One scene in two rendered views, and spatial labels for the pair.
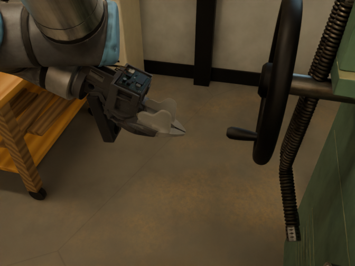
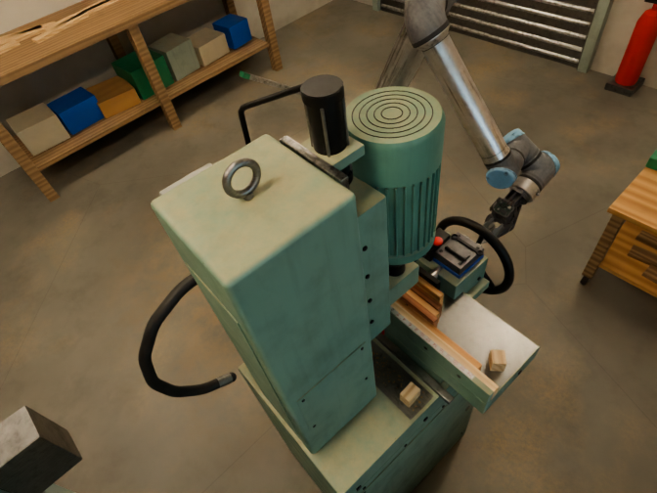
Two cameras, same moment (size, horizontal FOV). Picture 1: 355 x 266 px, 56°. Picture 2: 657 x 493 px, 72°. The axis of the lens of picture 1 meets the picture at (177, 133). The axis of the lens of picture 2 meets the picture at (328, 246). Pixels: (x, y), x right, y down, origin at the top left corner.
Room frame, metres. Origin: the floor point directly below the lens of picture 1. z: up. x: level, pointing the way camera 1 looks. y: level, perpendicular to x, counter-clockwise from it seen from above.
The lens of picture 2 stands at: (0.71, -1.07, 1.95)
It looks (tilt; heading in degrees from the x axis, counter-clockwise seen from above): 49 degrees down; 132
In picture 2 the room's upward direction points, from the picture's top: 11 degrees counter-clockwise
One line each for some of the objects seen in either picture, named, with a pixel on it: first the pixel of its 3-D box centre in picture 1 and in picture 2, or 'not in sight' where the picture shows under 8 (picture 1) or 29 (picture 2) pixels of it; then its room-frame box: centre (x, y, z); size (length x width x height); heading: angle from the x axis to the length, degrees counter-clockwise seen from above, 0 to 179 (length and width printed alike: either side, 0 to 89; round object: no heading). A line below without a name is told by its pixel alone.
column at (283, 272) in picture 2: not in sight; (294, 326); (0.32, -0.78, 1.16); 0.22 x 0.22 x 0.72; 74
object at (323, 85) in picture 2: not in sight; (327, 138); (0.35, -0.63, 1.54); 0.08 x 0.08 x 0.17; 74
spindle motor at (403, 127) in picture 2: not in sight; (393, 182); (0.39, -0.49, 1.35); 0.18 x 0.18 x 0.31
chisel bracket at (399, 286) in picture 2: not in sight; (388, 284); (0.38, -0.51, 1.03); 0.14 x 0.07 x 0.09; 74
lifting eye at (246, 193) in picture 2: not in sight; (242, 179); (0.31, -0.77, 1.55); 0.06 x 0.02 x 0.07; 74
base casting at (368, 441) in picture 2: not in sight; (366, 360); (0.36, -0.61, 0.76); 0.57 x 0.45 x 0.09; 74
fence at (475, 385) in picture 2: not in sight; (391, 316); (0.41, -0.54, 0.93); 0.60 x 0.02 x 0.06; 164
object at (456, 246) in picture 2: not in sight; (451, 249); (0.46, -0.31, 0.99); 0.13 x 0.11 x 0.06; 164
